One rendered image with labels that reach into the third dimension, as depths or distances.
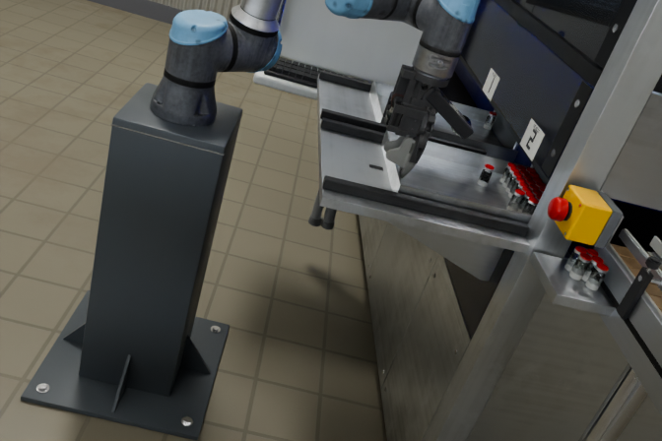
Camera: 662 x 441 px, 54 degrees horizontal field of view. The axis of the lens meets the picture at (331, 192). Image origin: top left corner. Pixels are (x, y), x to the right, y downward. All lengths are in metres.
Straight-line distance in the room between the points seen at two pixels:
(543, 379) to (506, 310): 0.21
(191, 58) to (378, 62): 0.80
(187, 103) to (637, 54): 0.91
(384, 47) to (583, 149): 1.04
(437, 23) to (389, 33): 0.95
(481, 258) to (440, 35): 0.47
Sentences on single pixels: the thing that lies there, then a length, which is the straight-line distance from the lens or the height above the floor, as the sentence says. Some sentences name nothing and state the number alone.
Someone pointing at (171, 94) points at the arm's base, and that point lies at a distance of 1.50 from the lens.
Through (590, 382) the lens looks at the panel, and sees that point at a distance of 1.52.
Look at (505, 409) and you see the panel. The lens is 1.51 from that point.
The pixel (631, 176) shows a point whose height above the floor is 1.06.
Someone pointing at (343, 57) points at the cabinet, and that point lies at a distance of 2.10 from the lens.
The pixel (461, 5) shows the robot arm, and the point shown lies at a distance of 1.14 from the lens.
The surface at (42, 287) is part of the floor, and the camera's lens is 2.24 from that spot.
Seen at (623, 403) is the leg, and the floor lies 0.75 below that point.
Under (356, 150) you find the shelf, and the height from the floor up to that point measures 0.88.
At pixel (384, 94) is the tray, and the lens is 1.77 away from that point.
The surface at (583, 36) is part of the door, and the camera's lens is 1.34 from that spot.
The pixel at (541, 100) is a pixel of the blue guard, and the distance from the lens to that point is 1.39.
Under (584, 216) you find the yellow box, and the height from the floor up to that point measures 1.01.
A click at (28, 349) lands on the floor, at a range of 2.04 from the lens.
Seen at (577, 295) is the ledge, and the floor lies 0.88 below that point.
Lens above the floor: 1.41
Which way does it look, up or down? 27 degrees down
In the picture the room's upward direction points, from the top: 18 degrees clockwise
